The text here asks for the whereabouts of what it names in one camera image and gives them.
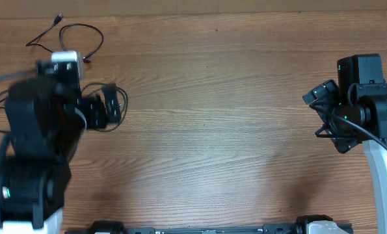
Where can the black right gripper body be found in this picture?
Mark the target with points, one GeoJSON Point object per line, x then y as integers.
{"type": "Point", "coordinates": [348, 136]}

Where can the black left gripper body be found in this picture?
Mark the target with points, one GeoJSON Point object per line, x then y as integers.
{"type": "Point", "coordinates": [95, 114]}

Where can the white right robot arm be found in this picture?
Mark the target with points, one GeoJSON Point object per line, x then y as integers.
{"type": "Point", "coordinates": [361, 82]}

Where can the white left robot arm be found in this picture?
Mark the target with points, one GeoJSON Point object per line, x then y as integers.
{"type": "Point", "coordinates": [47, 118]}

